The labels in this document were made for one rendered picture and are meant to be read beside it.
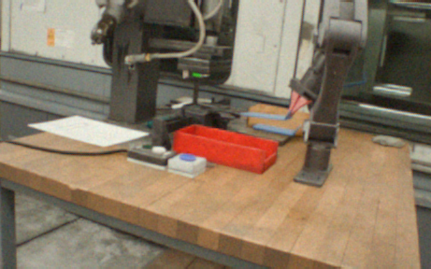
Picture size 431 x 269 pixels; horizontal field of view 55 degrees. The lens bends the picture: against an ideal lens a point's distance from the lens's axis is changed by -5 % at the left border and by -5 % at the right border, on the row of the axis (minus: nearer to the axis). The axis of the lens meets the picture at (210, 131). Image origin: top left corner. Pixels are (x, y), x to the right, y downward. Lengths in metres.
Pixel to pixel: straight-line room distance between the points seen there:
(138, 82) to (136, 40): 0.14
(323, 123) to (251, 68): 0.93
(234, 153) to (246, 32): 0.99
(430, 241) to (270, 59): 1.02
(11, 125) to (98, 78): 0.86
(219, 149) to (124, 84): 0.48
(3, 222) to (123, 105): 0.55
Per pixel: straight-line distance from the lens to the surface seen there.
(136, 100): 1.41
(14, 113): 3.00
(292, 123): 1.51
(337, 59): 0.97
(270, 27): 1.93
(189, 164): 0.97
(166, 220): 0.78
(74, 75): 2.55
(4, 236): 1.17
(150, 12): 1.37
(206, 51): 1.30
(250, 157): 1.05
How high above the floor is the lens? 1.23
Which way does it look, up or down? 13 degrees down
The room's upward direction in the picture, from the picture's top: 6 degrees clockwise
